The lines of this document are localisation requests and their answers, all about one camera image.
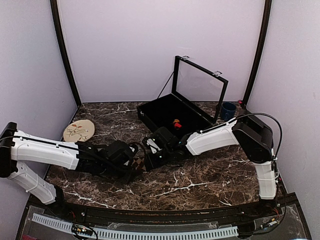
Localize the red orange argyle sock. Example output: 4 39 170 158
172 119 182 130

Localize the tan brown argyle sock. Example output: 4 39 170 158
131 158 147 172

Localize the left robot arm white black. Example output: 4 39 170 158
0 122 139 218

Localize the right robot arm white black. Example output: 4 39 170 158
143 112 278 217

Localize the beige round plate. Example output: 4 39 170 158
63 119 95 143

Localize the black display case box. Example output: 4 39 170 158
137 55 229 139

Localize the blue mug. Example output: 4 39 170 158
220 102 237 122

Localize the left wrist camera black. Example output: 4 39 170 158
105 140 135 165

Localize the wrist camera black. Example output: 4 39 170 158
105 140 135 165
143 127 179 154

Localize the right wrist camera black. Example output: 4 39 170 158
143 127 179 154

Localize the white slotted cable duct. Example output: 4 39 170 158
31 213 239 240

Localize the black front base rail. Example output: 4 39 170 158
14 192 313 240

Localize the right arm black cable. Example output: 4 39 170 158
234 112 283 161

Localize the left black frame post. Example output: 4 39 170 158
50 0 82 108

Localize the black frame post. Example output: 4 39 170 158
50 0 82 108
241 0 272 109

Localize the right black frame post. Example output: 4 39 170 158
241 0 272 109

